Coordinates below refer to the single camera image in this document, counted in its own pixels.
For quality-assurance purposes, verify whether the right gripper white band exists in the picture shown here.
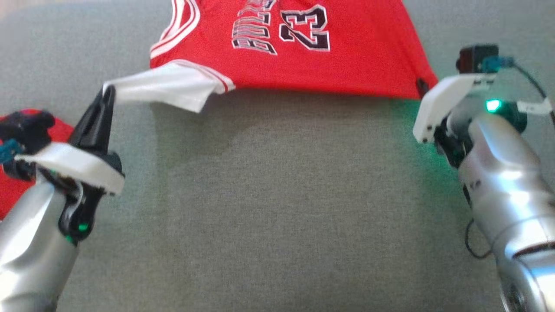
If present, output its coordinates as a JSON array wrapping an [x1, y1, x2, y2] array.
[[412, 74, 527, 169]]

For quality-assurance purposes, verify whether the large grey sofa seat cushion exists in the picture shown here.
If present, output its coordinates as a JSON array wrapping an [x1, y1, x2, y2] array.
[[0, 0, 555, 312]]

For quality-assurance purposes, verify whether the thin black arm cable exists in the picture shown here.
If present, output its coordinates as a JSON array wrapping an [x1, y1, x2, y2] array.
[[465, 219, 493, 260]]

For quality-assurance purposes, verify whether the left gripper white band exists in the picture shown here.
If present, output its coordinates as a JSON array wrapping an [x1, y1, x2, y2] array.
[[15, 85, 126, 245]]

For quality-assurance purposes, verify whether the red basketball shorts white stripe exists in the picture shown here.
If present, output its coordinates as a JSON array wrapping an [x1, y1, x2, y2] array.
[[0, 108, 74, 219]]

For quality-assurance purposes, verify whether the camera cable teal plug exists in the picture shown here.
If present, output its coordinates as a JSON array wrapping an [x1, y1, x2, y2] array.
[[0, 139, 23, 164], [481, 56, 555, 126]]

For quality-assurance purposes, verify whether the white cable tag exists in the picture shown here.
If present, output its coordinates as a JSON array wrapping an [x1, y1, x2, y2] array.
[[516, 99, 553, 116]]

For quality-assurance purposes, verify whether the right camera cable teal plug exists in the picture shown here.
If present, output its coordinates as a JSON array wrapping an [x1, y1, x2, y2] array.
[[481, 56, 555, 126]]

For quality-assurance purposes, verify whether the left camera cable teal plug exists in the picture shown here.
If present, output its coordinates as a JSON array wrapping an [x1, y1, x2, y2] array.
[[0, 139, 23, 164]]

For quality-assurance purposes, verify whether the red basketball jersey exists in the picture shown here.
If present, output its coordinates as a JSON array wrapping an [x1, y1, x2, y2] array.
[[103, 0, 438, 114]]

